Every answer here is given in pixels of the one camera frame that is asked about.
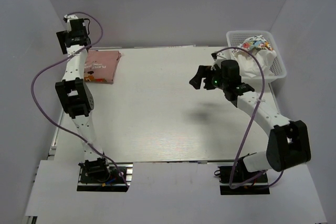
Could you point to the white colourful print t shirt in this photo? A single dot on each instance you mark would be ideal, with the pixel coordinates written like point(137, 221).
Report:
point(253, 45)

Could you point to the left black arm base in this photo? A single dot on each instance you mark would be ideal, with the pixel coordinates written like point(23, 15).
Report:
point(114, 181)

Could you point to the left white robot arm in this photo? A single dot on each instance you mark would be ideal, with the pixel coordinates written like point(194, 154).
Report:
point(74, 95)

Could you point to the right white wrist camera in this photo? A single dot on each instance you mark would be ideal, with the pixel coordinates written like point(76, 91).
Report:
point(218, 58)

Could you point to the white plastic basket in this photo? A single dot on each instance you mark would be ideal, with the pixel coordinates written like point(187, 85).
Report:
point(277, 69)

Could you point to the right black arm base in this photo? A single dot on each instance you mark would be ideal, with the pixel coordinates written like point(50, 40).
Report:
point(257, 186)

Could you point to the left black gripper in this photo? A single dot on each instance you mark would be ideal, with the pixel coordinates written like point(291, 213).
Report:
point(62, 36)

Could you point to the white t shirt black print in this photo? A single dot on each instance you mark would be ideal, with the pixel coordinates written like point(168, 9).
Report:
point(247, 64)

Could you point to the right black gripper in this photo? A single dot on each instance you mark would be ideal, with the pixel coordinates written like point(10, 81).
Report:
point(204, 71)

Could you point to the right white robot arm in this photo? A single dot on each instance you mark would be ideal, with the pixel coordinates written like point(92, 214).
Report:
point(288, 141)

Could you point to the pink t shirt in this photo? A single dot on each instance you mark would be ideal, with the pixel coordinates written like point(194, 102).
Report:
point(101, 66)

